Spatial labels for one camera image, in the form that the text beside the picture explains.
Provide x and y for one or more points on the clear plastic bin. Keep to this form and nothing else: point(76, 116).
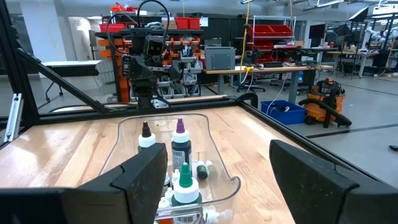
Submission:
point(199, 124)

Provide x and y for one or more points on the blue storage bin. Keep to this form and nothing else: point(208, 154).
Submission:
point(289, 116)

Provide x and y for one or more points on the green-capped food coloring bottle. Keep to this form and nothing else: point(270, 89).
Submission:
point(186, 189)

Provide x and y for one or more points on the small orange dropper bottle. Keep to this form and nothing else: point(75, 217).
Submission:
point(163, 207)

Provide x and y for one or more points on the grey equipment box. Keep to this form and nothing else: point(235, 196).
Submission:
point(219, 59)

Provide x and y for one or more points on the white folding table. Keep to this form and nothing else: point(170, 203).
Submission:
point(71, 63)

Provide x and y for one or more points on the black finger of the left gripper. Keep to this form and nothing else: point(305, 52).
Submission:
point(176, 71)
point(132, 67)

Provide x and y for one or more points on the black wall monitor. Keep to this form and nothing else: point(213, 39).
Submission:
point(317, 31)

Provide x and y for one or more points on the long wooden table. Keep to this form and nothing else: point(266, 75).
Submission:
point(280, 68)

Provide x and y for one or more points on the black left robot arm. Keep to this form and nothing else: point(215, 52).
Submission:
point(145, 93)

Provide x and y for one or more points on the black aluminium table frame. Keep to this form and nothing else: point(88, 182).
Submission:
point(17, 68)

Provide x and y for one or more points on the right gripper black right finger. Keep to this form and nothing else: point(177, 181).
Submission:
point(326, 196)

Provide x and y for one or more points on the orange shop vacuum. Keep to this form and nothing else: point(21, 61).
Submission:
point(323, 105)

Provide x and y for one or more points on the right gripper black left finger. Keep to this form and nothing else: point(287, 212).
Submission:
point(93, 205)

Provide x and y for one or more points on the red storage bin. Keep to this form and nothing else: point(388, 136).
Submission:
point(182, 23)
point(281, 30)
point(261, 30)
point(194, 23)
point(112, 28)

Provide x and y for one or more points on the silver aluminium bracket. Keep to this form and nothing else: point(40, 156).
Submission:
point(14, 118)

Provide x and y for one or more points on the small dark green dropper bottle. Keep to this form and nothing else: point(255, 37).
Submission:
point(202, 170)

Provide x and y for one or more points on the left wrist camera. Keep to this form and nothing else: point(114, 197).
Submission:
point(154, 46)

